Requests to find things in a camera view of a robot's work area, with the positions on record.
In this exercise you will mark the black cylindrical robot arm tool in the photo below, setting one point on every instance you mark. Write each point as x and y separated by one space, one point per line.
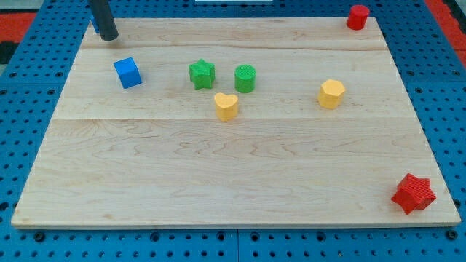
104 19

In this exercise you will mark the light wooden board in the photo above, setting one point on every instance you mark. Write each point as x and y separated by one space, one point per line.
156 156

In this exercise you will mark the yellow heart block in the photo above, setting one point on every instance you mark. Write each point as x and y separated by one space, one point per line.
226 106

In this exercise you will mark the green cylinder block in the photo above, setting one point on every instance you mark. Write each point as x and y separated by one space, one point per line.
245 78

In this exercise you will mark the green star block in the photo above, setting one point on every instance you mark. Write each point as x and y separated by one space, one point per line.
202 74

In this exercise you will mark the yellow hexagon block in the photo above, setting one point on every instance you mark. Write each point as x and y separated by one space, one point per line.
331 94

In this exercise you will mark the blue cube block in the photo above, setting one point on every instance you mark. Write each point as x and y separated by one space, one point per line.
128 72

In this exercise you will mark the red cylinder block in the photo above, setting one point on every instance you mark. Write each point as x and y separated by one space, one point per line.
357 17

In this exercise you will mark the red star block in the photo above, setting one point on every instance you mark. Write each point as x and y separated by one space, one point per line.
413 193

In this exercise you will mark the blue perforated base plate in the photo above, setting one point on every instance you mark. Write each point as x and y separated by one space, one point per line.
30 87

